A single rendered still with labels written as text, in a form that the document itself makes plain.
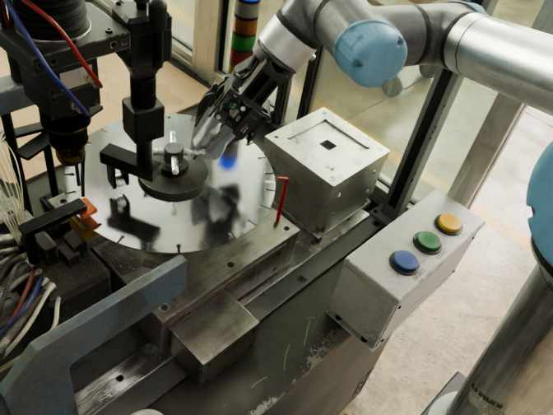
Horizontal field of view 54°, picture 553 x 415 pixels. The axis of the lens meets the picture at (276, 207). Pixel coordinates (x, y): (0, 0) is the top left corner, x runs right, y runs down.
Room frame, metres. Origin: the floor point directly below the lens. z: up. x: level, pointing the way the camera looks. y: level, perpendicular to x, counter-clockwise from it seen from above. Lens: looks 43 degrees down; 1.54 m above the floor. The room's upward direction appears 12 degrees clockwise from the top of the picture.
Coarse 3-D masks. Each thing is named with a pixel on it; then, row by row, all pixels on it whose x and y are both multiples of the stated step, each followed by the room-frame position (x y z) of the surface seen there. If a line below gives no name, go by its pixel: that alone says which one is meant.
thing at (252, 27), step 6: (234, 18) 0.94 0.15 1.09; (240, 18) 0.93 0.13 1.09; (234, 24) 0.94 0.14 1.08; (240, 24) 0.92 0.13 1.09; (246, 24) 0.93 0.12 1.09; (252, 24) 0.93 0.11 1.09; (234, 30) 0.93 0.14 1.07; (240, 30) 0.93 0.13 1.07; (246, 30) 0.93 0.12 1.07; (252, 30) 0.93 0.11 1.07
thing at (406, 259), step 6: (396, 252) 0.62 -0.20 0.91; (402, 252) 0.62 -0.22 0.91; (408, 252) 0.63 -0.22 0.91; (396, 258) 0.61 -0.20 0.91; (402, 258) 0.61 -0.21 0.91; (408, 258) 0.61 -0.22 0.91; (414, 258) 0.62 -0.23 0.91; (396, 264) 0.60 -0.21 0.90; (402, 264) 0.60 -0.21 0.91; (408, 264) 0.60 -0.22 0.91; (414, 264) 0.60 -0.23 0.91; (402, 270) 0.59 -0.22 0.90; (408, 270) 0.59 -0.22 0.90; (414, 270) 0.60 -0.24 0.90
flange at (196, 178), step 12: (156, 156) 0.67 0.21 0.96; (168, 168) 0.63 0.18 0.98; (180, 168) 0.63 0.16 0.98; (192, 168) 0.66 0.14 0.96; (204, 168) 0.66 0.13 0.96; (144, 180) 0.61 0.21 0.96; (156, 180) 0.61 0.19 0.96; (168, 180) 0.62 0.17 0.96; (180, 180) 0.62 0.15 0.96; (192, 180) 0.63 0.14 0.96; (204, 180) 0.64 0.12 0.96; (156, 192) 0.59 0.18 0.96; (168, 192) 0.59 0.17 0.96; (180, 192) 0.60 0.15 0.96; (192, 192) 0.61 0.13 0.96
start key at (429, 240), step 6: (420, 234) 0.67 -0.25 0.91; (426, 234) 0.68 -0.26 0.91; (432, 234) 0.68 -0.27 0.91; (420, 240) 0.66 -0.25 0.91; (426, 240) 0.66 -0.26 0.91; (432, 240) 0.66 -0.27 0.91; (438, 240) 0.67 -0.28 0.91; (420, 246) 0.65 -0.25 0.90; (426, 246) 0.65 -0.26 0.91; (432, 246) 0.65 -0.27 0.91; (438, 246) 0.65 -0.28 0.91
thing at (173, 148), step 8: (168, 144) 0.65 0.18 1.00; (176, 144) 0.65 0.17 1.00; (152, 152) 0.63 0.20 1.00; (160, 152) 0.64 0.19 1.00; (168, 152) 0.63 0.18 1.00; (176, 152) 0.64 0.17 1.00; (184, 152) 0.65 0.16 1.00; (192, 152) 0.65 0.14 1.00; (200, 152) 0.65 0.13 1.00; (168, 160) 0.63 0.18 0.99; (176, 160) 0.62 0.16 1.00; (176, 168) 0.61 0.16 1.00
